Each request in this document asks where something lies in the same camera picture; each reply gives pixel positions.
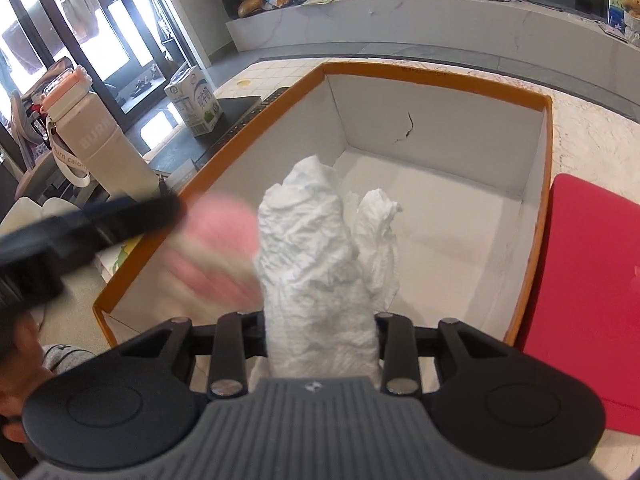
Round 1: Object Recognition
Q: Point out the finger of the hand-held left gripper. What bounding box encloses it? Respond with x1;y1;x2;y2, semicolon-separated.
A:
85;192;187;253

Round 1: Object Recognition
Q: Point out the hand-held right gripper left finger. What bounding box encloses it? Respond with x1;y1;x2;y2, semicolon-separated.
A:
115;312;266;400

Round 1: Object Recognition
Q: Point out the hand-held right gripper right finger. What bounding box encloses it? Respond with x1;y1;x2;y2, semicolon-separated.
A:
376;313;521;396

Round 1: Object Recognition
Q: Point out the pink soft cloth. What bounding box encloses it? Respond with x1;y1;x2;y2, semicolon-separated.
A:
162;199;265;312

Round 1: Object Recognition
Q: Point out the white cloth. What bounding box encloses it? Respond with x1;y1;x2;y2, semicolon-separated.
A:
250;155;405;392

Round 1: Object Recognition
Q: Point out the orange-rimmed cardboard box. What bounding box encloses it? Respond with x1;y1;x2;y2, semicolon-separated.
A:
92;60;554;350

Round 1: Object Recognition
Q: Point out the person's left forearm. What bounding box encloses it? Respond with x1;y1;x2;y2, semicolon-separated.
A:
0;310;97;443

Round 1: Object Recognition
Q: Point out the beige water bottle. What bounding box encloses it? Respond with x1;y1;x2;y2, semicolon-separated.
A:
40;67;162;202

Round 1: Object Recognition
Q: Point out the white green milk carton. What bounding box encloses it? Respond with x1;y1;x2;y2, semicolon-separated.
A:
164;65;223;138

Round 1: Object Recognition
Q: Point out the grey chair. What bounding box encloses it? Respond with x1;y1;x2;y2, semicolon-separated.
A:
9;57;57;202

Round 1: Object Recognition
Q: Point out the red box lid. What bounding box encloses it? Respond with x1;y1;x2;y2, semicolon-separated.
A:
514;172;640;435

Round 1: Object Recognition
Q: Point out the hanging grey jacket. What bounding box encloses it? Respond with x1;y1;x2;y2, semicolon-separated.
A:
54;0;102;45

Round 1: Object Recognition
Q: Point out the flower photo frame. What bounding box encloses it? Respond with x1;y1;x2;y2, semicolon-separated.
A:
606;0;640;42

